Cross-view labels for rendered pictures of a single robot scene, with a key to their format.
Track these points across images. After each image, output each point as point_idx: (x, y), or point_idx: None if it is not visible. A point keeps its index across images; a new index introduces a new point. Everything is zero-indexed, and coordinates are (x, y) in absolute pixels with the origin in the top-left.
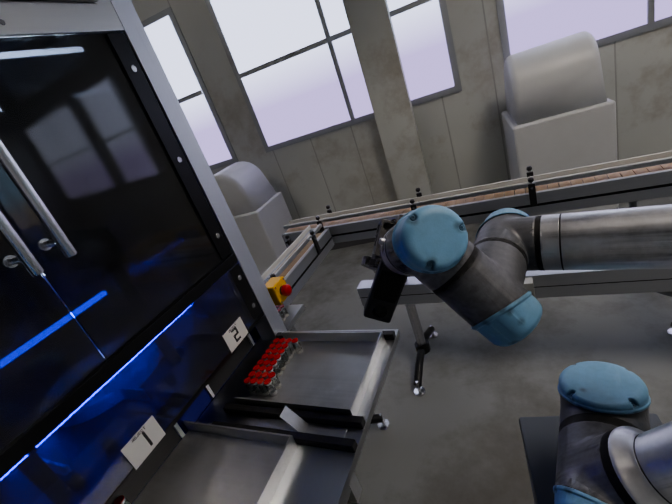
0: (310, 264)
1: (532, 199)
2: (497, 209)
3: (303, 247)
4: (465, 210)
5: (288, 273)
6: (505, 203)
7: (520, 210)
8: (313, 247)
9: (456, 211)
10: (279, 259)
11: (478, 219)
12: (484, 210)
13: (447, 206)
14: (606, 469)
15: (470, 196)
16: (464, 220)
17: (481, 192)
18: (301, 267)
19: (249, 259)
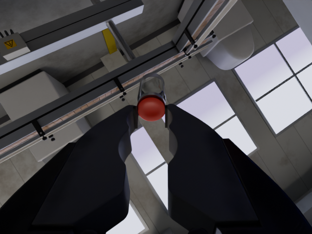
0: (192, 17)
1: (36, 124)
2: (59, 108)
3: (201, 31)
4: (82, 99)
5: (216, 2)
6: (55, 114)
7: (42, 113)
8: (191, 34)
9: (89, 96)
10: (223, 14)
11: (70, 95)
12: (68, 104)
13: (97, 97)
14: None
15: (83, 110)
16: (80, 91)
17: (76, 116)
18: (202, 12)
19: (296, 8)
